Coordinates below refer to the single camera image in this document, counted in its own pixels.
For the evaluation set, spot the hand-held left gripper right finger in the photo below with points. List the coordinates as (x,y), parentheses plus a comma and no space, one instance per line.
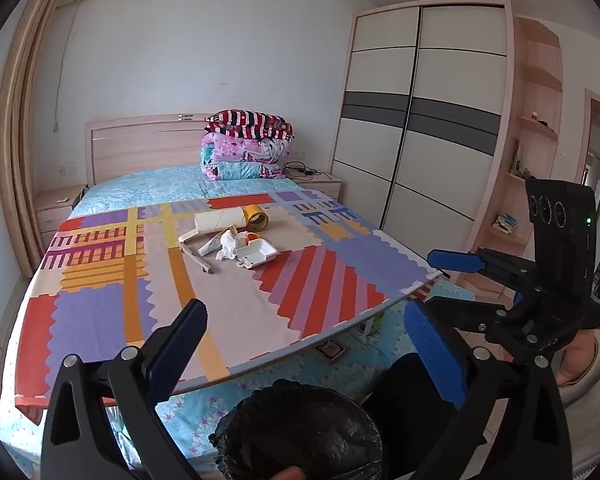
(432,355)

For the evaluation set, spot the white sliding door wardrobe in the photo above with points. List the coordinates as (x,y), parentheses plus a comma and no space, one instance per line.
(430,135)

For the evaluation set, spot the wooden corner shelf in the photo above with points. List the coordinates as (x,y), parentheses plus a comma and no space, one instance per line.
(535,80)

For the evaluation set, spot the orange wrapper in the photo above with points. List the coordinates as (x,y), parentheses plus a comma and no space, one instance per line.
(251,236)

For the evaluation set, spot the wooden door frame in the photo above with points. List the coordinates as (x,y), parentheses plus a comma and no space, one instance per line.
(587,125)

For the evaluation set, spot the black bagged waste bin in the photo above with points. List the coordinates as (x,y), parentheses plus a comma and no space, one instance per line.
(300,430)

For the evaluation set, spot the light wooden headboard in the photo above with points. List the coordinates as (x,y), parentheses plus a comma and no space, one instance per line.
(140,147)

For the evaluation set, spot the white wall socket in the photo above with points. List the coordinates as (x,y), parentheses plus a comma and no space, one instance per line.
(68,170)

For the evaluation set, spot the wooden window trim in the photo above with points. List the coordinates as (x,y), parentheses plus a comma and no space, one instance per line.
(20,110)

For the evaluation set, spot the white flat strip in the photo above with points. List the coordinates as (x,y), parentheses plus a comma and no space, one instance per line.
(189,235)

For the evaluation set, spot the pink printed folded quilt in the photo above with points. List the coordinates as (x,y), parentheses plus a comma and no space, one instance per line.
(245,155)

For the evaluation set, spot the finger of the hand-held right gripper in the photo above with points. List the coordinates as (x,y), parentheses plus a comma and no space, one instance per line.
(465,312)
(455,260)

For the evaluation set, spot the person's right hand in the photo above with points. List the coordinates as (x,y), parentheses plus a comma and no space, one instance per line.
(575,360)

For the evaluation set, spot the yellow tape roll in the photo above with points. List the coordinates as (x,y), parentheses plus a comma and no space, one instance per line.
(252,209)

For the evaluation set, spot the white foam food box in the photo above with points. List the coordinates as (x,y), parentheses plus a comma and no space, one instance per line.
(260,252)

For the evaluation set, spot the light wooden nightstand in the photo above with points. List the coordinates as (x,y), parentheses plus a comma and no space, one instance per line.
(325,185)
(55,210)

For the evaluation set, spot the printed paper cone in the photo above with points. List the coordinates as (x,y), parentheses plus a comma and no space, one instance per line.
(210,246)

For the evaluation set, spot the bed with blue floral sheet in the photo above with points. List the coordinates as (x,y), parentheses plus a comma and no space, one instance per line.
(145,185)

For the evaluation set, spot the striped folded blanket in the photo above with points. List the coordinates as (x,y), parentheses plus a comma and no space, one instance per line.
(250,122)

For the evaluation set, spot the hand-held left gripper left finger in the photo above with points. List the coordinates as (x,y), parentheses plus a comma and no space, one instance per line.
(180,345)

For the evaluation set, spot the stack of books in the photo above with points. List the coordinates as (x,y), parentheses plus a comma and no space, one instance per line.
(506,224)

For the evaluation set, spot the white paper roll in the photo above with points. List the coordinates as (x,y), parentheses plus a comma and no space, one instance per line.
(217,220)

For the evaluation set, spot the white tissue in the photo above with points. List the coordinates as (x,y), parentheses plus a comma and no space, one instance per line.
(228,245)

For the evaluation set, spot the person's right leg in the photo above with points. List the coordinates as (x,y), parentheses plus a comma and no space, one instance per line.
(405,410)

